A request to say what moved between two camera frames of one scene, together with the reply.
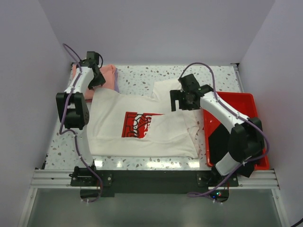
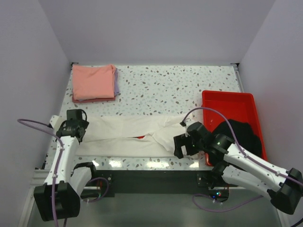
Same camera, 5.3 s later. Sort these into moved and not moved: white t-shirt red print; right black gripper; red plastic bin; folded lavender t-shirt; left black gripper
Moved: left black gripper; right black gripper; white t-shirt red print
Not moved: folded lavender t-shirt; red plastic bin
